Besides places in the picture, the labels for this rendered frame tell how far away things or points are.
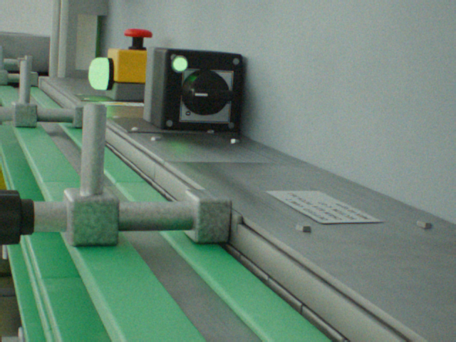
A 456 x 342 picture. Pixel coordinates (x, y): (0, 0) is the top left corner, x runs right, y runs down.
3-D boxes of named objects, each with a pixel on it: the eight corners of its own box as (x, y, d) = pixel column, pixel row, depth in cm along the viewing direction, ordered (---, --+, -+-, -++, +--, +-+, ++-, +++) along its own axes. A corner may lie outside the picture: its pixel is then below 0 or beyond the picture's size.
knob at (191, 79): (223, 115, 73) (234, 120, 70) (179, 114, 71) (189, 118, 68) (226, 70, 72) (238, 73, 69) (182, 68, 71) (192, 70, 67)
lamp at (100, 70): (107, 88, 103) (85, 87, 102) (108, 57, 102) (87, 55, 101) (112, 91, 99) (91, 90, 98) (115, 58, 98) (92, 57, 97)
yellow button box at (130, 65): (154, 98, 107) (105, 96, 104) (158, 47, 105) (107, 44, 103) (167, 103, 100) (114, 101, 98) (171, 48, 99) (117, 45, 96)
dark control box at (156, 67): (216, 122, 81) (142, 120, 78) (221, 50, 80) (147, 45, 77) (242, 133, 74) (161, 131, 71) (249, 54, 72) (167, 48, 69)
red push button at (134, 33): (120, 51, 102) (121, 27, 101) (147, 53, 103) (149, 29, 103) (125, 53, 98) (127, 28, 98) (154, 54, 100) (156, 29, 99)
